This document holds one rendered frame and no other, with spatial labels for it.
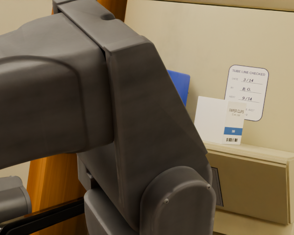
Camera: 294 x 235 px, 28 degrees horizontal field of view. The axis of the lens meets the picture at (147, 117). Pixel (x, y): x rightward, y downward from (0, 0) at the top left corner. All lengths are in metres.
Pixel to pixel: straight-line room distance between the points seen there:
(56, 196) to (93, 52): 0.71
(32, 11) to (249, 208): 0.95
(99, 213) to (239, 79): 0.54
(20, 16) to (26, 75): 1.36
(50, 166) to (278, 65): 0.38
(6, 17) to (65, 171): 0.76
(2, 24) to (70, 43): 1.38
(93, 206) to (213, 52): 0.56
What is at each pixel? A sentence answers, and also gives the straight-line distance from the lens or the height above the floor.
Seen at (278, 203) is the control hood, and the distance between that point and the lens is 0.82.
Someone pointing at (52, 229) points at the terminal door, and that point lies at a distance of 0.83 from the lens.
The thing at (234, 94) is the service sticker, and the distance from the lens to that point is 0.89.
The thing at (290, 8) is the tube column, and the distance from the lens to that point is 0.88.
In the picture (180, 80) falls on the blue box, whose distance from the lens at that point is 0.86.
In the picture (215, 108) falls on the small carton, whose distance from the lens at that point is 0.81.
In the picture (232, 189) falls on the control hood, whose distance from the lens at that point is 0.83.
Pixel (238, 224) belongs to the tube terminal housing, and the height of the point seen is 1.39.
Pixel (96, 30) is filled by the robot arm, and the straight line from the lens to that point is 0.29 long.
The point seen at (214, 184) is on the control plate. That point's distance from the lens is 0.83.
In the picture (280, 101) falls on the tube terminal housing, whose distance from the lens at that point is 0.87.
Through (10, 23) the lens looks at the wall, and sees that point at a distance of 1.64.
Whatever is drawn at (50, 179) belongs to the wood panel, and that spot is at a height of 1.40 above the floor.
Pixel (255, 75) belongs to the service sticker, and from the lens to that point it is 0.88.
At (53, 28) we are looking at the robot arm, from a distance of 0.30.
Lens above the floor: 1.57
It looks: 3 degrees down
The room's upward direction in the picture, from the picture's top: 9 degrees clockwise
